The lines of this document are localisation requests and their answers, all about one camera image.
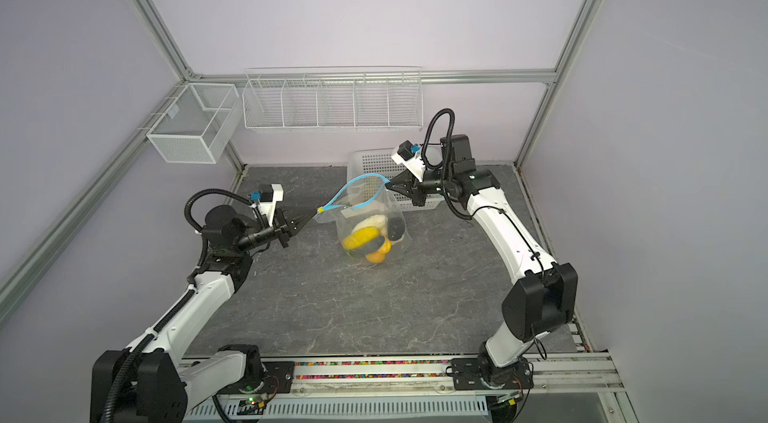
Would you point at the yellow toy corn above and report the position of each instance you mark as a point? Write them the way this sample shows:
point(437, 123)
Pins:
point(359, 238)

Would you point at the dark toy eggplant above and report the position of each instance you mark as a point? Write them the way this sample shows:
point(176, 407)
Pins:
point(379, 245)

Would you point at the yellow toy lemon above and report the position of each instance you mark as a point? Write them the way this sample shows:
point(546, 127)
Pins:
point(380, 255)

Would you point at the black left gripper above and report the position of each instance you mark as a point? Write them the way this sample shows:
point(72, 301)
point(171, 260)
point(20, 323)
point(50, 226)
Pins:
point(294, 223)

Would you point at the white wire wall rack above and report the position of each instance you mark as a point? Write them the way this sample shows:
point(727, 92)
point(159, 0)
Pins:
point(333, 98)

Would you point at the clear zip top bag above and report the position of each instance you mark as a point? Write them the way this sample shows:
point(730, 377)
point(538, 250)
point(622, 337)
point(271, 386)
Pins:
point(360, 198)

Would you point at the black toy avocado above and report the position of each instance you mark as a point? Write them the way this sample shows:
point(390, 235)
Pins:
point(396, 229)

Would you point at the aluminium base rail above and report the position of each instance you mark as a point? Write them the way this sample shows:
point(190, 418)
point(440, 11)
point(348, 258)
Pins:
point(337, 389)

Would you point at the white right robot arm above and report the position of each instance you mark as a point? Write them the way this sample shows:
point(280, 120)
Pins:
point(543, 291)

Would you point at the white toy cucumber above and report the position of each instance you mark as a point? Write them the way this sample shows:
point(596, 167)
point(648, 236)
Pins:
point(378, 221)

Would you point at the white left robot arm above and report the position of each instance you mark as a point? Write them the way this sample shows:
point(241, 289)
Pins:
point(146, 381)

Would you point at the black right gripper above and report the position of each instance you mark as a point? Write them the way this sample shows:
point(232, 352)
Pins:
point(411, 184)

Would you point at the white mesh wall box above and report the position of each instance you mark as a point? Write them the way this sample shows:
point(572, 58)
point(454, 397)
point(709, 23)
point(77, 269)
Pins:
point(198, 124)

